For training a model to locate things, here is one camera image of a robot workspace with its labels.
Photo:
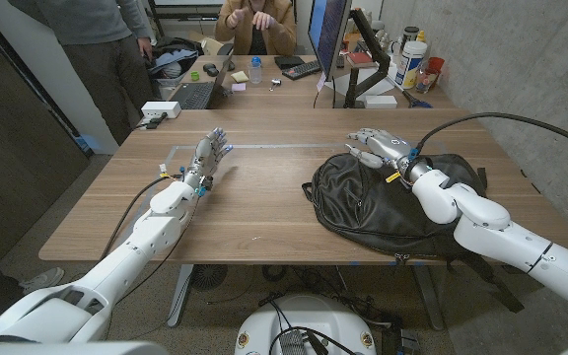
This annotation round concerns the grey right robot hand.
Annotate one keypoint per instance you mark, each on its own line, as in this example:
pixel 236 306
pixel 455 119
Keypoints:
pixel 387 148

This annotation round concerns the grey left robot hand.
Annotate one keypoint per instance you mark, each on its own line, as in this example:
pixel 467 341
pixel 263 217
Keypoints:
pixel 206 157

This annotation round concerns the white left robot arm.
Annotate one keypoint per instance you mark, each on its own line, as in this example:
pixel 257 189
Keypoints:
pixel 148 241

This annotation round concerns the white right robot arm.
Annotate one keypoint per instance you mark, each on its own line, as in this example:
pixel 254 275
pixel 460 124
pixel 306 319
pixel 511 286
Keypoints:
pixel 501 236

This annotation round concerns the black leather backpack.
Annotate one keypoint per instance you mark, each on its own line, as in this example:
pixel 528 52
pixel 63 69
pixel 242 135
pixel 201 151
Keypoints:
pixel 363 207

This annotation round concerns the white flat box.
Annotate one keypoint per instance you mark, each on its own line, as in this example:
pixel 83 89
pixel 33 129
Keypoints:
pixel 380 101

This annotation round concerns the blue brush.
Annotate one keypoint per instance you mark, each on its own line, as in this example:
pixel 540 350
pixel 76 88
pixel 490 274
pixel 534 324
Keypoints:
pixel 418 103

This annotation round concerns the black laptop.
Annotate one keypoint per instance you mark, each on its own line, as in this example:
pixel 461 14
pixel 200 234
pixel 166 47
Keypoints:
pixel 196 94

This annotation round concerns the white power strip box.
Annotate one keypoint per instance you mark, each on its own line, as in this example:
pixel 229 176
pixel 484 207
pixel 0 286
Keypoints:
pixel 161 109

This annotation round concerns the clear patterned cup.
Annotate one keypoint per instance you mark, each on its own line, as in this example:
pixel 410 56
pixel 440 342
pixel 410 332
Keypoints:
pixel 424 81

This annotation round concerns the pink sticky note pad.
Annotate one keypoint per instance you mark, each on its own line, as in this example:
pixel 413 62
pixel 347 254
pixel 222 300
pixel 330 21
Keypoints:
pixel 238 87

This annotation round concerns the small green cup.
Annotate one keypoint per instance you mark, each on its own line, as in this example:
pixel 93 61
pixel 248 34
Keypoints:
pixel 194 76

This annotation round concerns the white wipes canister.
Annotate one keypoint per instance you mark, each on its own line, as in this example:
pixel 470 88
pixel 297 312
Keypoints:
pixel 409 64

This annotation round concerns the yellow sticky note pad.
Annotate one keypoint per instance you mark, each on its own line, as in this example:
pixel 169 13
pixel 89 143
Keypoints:
pixel 239 76

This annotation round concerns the black computer mouse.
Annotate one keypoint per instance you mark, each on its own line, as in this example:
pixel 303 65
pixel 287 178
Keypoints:
pixel 210 69

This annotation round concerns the red book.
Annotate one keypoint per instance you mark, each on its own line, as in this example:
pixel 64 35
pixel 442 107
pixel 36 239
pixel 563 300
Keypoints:
pixel 359 58

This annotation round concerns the clear drinking glass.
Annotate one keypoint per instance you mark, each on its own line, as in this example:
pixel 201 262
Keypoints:
pixel 255 75

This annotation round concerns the red cup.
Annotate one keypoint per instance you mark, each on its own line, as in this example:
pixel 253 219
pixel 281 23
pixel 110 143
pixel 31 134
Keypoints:
pixel 437 64

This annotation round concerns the metal keys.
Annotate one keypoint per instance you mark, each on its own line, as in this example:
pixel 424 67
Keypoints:
pixel 274 84

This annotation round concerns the black bag with clothes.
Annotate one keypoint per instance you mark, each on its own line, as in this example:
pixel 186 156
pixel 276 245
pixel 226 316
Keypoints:
pixel 170 56

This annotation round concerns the dark lidded jar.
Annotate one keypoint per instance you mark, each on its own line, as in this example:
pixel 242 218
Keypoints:
pixel 409 35

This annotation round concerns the yellow bottle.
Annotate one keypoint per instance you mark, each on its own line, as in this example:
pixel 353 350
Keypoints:
pixel 421 37

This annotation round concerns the black keyboard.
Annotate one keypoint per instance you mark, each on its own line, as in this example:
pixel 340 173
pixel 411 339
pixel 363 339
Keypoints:
pixel 302 69

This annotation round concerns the round black floor fan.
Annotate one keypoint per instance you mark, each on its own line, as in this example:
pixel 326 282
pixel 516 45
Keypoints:
pixel 208 276

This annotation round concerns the black wallet case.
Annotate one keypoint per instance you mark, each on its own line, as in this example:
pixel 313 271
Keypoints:
pixel 289 62

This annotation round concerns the computer monitor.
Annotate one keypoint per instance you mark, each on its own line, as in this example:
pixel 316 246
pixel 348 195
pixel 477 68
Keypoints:
pixel 328 34

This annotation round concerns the seated person tan jacket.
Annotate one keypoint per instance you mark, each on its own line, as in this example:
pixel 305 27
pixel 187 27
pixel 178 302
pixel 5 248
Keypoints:
pixel 274 39

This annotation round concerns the grey table leg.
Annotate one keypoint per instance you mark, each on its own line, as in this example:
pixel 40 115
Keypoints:
pixel 429 301
pixel 180 296

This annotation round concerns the standing person grey sweater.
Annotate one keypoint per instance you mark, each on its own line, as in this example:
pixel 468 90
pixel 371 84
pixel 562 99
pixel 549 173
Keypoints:
pixel 96 49

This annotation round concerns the white robot torso base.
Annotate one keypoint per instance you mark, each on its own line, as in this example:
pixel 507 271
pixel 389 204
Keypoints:
pixel 323 315

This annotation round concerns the grey finned metal box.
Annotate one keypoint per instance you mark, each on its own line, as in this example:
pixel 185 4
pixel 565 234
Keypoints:
pixel 292 342

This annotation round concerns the white sneaker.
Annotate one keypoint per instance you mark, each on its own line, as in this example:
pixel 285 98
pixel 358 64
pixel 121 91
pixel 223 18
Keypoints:
pixel 42 282

